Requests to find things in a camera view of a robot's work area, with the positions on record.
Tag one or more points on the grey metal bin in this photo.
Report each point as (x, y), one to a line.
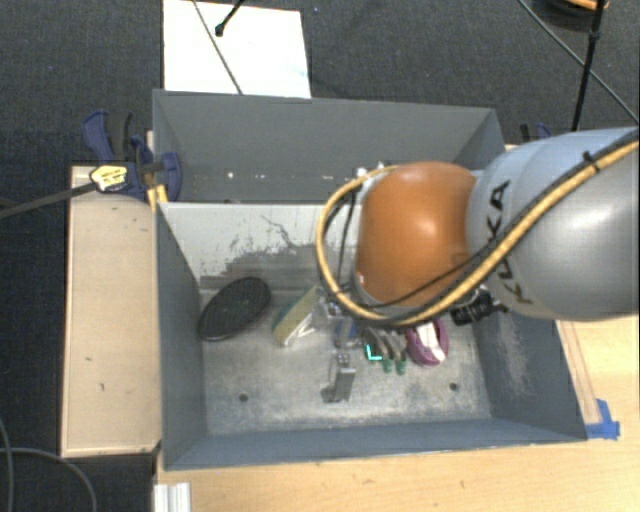
(280, 400)

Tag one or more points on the black round disc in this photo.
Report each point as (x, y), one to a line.
(234, 309)

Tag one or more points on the yellow and green sponge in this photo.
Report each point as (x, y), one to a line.
(292, 317)

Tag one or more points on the pale wood board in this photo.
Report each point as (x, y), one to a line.
(112, 320)

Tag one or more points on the black cylinder on white bracket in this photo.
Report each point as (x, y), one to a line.
(469, 311)

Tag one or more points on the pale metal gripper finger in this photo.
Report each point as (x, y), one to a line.
(330, 392)
(346, 382)

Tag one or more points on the purple and white clip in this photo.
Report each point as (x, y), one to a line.
(425, 347)

